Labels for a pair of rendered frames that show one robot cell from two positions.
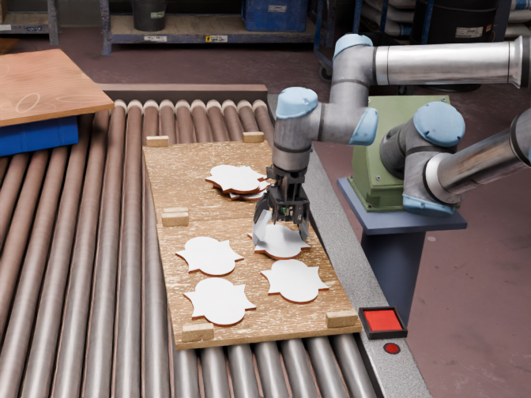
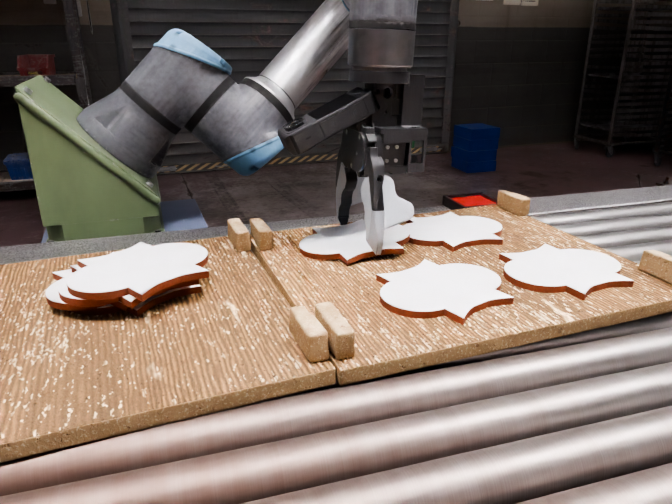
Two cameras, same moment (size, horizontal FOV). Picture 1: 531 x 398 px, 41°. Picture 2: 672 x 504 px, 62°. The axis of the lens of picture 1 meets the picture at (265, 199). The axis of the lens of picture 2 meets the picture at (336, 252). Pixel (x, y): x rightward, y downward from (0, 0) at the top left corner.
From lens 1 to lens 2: 165 cm
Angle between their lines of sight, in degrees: 85
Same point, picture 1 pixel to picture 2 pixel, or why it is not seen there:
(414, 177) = (257, 115)
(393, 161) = (149, 149)
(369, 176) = (143, 187)
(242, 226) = (308, 274)
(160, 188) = (125, 398)
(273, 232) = (332, 243)
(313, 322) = (526, 221)
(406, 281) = not seen: hidden behind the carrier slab
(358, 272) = not seen: hidden behind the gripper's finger
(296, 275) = (442, 226)
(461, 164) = (315, 57)
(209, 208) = (240, 311)
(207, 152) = not seen: outside the picture
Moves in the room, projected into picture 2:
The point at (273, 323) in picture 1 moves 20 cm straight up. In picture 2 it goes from (558, 239) to (583, 80)
